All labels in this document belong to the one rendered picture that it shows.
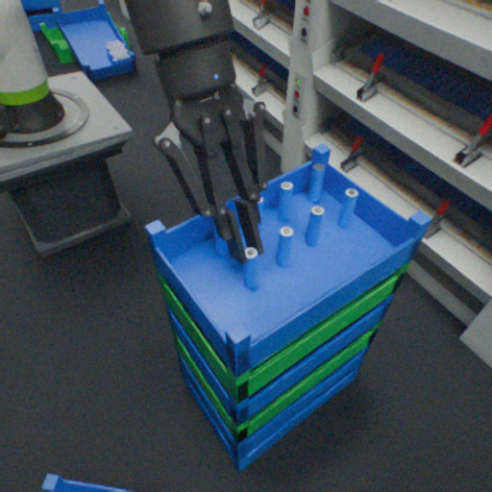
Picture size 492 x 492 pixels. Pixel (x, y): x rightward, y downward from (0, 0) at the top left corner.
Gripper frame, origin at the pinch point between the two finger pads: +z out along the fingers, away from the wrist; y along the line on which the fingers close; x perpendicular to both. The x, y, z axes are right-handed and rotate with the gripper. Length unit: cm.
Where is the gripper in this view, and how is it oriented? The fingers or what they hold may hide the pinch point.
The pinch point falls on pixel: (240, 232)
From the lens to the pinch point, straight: 50.2
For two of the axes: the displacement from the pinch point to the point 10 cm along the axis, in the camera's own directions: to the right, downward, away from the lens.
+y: -8.1, 4.3, -3.9
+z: 2.4, 8.6, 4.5
